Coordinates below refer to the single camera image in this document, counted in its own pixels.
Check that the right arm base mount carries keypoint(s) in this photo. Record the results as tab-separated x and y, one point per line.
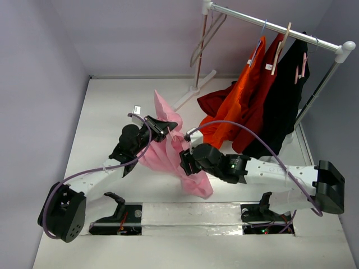
259	220

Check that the dark red t shirt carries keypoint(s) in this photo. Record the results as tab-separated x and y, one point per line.
243	138

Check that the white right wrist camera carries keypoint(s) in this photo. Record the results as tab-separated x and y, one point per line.
194	138

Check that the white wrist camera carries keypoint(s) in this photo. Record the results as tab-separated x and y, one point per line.
135	116
194	138

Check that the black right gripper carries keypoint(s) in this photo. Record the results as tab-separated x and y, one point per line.
185	162

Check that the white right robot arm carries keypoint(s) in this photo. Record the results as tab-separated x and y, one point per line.
291	188

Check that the black t shirt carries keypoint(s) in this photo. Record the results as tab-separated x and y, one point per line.
274	118

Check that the orange t shirt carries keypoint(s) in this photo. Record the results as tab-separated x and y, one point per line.
230	104

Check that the pink t shirt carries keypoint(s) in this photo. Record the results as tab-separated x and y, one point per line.
164	156

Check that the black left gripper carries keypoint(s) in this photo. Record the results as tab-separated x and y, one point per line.
157	129

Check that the blue wire hanger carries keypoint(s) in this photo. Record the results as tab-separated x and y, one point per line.
258	43

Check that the wooden hanger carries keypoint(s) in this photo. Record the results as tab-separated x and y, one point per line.
280	48

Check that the white metal clothes rack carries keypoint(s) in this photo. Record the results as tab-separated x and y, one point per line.
214	10

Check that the grey velvet hanger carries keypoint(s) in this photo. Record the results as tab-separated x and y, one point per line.
206	35

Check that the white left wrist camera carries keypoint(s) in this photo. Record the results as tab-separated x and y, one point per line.
135	116

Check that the pink wire hanger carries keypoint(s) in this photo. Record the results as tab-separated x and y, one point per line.
175	135

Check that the pink clip hanger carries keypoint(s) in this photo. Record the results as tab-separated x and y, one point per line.
300	71

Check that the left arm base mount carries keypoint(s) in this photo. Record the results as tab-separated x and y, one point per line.
125	219

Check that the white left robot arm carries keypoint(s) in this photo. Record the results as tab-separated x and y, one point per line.
84	199

